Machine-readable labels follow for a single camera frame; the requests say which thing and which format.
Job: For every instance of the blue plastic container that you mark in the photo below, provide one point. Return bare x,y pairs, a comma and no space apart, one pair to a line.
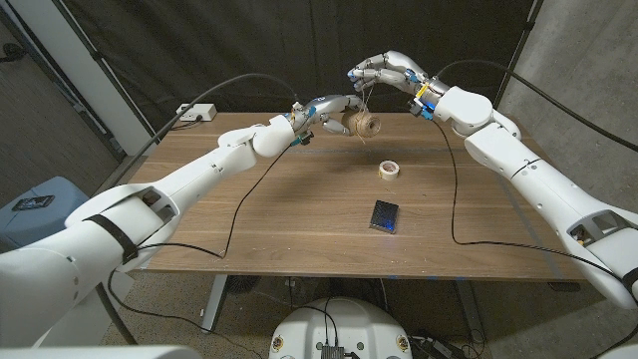
25,224

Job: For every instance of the black flat package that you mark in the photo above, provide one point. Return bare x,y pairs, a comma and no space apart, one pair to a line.
384,217

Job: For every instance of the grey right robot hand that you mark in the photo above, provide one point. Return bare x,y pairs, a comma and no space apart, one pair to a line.
399,67

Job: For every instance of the black wall fixture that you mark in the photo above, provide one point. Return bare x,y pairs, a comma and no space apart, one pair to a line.
11,52

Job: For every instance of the black backdrop frame pole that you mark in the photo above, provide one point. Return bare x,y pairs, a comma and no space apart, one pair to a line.
107,70
518,50

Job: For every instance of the light grey table leg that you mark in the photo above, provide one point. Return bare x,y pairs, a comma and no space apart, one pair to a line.
214,304

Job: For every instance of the white power outlet box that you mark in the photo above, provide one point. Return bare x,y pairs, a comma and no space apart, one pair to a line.
194,110

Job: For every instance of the jute twine strand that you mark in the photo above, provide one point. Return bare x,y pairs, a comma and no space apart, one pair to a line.
365,100

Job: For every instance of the black round fan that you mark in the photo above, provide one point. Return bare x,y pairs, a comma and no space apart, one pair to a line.
242,284

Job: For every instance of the brown jute twine spool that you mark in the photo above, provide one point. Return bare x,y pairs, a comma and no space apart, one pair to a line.
369,125

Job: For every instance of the white adhesive tape roll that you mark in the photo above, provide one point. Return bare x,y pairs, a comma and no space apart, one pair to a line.
394,174

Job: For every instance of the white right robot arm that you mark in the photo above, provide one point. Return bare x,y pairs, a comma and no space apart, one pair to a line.
538,184

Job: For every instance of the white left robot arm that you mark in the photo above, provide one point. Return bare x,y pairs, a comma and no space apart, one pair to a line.
149,209

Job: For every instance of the black backdrop curtain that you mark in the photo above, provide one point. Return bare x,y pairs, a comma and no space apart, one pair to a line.
199,40

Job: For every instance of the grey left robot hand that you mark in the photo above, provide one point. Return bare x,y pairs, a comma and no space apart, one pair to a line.
326,105

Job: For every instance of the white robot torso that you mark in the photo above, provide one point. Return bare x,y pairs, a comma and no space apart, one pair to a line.
344,324

